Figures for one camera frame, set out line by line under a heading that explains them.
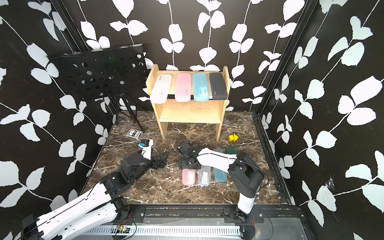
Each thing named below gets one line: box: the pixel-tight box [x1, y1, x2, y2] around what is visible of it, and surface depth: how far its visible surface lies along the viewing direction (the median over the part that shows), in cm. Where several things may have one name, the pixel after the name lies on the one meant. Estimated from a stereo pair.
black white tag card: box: [126, 128, 143, 139], surface depth 106 cm
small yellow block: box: [228, 133, 239, 143], surface depth 106 cm
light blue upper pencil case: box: [192, 72, 210, 102], surface depth 71 cm
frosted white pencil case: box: [150, 73, 172, 104], surface depth 73 cm
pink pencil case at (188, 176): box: [182, 168, 196, 186], surface depth 84 cm
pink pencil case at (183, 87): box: [175, 73, 192, 102], surface depth 73 cm
